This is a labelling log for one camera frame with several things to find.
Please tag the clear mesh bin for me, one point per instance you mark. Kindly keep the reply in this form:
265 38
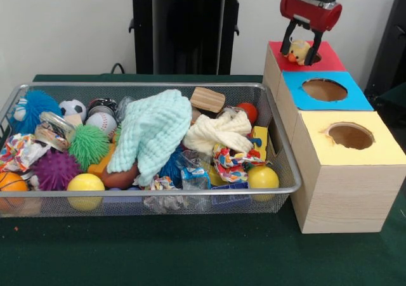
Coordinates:
279 165

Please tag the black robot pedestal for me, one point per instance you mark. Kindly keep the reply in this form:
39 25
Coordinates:
177 38

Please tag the striped wooden block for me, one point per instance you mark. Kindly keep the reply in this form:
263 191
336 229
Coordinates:
207 99

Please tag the toy soccer ball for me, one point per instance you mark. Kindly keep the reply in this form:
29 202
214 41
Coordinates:
73 107

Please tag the cream cloth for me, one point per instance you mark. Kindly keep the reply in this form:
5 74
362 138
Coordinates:
219 133

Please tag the green spiky puffer toy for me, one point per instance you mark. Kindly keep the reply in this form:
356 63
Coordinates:
90 146

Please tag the white toy baseball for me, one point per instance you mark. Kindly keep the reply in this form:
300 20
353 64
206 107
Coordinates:
101 122

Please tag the dark green table cloth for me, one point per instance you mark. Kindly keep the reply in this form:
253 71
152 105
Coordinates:
190 251

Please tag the blue spiky puffer toy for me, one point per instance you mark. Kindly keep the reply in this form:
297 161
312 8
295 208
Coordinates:
31 111

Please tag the clear plastic jar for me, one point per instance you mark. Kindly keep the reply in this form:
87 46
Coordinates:
54 132

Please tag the wooden box with three holes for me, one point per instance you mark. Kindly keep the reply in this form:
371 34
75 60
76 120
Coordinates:
345 191

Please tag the black chair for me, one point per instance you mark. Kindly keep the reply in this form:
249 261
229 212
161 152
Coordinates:
390 51

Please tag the yellow ball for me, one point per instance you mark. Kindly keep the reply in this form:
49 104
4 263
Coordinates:
85 184
263 178

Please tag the yellow plush duck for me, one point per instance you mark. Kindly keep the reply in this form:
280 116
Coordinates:
298 52

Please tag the mint green cloth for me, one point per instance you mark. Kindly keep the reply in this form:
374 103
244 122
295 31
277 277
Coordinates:
152 133

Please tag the polka dot cloth toy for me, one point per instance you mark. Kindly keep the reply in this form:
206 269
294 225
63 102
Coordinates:
233 164
19 151

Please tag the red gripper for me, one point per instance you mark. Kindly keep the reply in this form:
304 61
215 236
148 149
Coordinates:
309 11

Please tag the orange toy basketball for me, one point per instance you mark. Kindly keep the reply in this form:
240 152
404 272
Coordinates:
12 183

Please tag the red ball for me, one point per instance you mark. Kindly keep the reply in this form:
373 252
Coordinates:
249 110

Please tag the purple spiky ball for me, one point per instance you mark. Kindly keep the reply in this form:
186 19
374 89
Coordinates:
55 170

